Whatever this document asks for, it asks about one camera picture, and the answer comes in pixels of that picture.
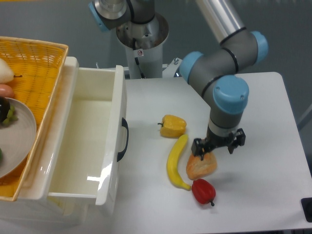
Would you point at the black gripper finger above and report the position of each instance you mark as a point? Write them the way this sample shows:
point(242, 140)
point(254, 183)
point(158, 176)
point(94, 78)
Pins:
point(239, 140)
point(200, 147)

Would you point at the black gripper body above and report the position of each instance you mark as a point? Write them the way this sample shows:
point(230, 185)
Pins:
point(220, 137)

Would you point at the red toy pepper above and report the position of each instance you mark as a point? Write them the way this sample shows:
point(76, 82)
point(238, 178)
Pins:
point(203, 191)

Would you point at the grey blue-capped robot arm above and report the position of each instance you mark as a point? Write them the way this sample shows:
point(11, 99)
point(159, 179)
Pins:
point(212, 77)

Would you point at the yellow toy pepper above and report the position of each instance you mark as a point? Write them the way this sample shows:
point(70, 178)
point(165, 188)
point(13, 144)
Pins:
point(172, 126)

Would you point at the toy bread croissant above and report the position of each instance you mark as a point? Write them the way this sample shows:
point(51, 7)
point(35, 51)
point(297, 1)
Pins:
point(198, 168)

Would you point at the yellow toy banana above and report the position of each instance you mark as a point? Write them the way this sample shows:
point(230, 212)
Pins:
point(172, 163)

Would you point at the black object at table edge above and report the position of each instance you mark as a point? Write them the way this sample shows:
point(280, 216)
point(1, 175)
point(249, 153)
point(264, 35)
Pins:
point(307, 208)

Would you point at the white open plastic drawer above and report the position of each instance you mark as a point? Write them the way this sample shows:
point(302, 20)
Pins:
point(86, 166)

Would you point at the white drawer cabinet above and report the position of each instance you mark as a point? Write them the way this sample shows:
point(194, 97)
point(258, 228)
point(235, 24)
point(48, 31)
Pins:
point(34, 202)

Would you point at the yellow woven basket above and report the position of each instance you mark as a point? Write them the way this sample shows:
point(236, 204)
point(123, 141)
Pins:
point(38, 65)

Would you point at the grey round plate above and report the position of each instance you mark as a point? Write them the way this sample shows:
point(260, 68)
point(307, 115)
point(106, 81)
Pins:
point(17, 139)

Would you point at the dark purple toy mangosteen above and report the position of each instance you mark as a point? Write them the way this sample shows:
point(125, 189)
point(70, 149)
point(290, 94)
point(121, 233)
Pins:
point(7, 112)

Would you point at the pink toy sausage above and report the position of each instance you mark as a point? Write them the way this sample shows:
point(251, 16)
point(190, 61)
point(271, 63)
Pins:
point(6, 91)

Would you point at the white toy pear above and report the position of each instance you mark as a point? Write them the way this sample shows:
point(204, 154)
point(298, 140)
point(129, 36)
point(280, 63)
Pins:
point(6, 73)

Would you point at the black drawer handle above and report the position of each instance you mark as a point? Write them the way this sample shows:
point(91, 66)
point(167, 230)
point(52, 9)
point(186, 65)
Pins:
point(124, 140)

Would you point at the metal bracket with bolts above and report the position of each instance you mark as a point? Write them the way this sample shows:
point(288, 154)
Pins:
point(171, 70)

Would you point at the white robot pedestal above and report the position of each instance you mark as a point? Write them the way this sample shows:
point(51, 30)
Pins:
point(143, 44)

